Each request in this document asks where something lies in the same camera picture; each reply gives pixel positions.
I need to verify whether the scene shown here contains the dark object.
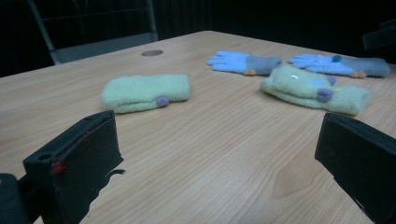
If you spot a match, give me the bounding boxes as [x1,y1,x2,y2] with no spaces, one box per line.
[361,19,396,50]

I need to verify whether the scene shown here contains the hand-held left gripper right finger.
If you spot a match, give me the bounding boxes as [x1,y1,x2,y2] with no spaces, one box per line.
[314,112,396,224]

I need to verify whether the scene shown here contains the grey chair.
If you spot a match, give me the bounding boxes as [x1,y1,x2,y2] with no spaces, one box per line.
[26,0,160,65]

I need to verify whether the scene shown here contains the light green knit glove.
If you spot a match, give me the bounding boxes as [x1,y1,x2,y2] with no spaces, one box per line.
[101,74,191,115]
[261,64,372,117]

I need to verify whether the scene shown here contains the round grey table grommet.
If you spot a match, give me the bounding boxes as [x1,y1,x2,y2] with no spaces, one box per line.
[140,49,164,57]

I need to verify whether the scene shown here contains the light blue knit glove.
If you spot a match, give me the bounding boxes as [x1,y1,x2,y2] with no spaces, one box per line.
[288,53,392,78]
[206,50,284,77]

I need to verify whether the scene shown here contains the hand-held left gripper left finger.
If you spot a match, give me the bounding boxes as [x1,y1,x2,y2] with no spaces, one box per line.
[22,110,126,224]

